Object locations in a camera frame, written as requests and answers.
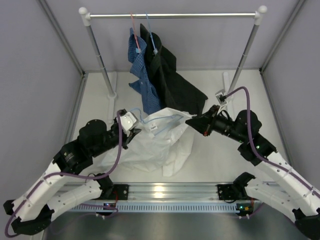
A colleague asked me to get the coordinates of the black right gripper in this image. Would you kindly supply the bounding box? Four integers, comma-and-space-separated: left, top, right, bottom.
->
185, 105, 246, 144

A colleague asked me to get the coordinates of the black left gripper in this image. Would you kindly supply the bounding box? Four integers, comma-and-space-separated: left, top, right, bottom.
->
91, 116, 142, 158

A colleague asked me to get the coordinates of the light blue wire hanger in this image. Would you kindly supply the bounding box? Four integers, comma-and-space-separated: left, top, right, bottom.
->
130, 107, 184, 136

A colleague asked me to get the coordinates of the white shirt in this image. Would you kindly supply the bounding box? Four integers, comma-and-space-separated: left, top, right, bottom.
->
97, 107, 198, 178

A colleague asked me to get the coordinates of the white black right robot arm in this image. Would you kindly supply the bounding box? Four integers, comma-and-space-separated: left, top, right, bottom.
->
186, 105, 320, 240

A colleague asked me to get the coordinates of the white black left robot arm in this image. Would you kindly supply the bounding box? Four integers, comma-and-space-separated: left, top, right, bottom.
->
3, 116, 141, 238

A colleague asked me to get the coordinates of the dark striped shirt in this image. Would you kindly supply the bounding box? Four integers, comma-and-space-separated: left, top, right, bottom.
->
139, 24, 208, 115

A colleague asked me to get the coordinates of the light blue hanger under dark shirt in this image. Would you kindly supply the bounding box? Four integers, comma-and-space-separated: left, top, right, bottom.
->
145, 12, 158, 55

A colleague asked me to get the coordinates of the blue checkered shirt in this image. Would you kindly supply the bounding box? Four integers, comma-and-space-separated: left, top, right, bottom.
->
127, 28, 162, 115

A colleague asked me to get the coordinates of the white clothes rack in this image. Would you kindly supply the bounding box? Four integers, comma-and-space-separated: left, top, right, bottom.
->
78, 5, 268, 124

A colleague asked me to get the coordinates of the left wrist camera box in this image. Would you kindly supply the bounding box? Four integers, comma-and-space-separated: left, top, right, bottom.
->
119, 109, 139, 133

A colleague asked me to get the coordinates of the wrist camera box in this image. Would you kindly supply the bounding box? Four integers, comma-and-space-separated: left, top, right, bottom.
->
215, 89, 229, 111
119, 109, 139, 133

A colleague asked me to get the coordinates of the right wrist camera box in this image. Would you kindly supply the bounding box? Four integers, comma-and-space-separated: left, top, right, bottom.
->
215, 89, 229, 111

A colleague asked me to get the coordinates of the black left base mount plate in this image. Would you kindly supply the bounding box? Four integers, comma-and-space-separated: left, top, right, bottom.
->
109, 184, 129, 201

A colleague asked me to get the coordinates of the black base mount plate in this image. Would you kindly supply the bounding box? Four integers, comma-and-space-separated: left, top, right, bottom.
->
217, 184, 238, 203
109, 184, 129, 201

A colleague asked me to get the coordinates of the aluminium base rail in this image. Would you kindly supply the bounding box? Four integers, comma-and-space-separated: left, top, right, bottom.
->
59, 181, 313, 201

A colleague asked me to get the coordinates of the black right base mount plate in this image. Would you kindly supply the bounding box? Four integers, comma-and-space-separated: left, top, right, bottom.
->
217, 184, 238, 203

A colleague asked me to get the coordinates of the grey aluminium frame profile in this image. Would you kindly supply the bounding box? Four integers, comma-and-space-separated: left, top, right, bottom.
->
36, 0, 88, 144

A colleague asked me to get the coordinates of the white slotted cable duct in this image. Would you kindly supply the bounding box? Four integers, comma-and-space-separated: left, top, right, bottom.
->
69, 201, 253, 213

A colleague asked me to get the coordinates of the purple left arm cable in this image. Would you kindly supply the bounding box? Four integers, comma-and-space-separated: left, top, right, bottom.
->
4, 111, 125, 237

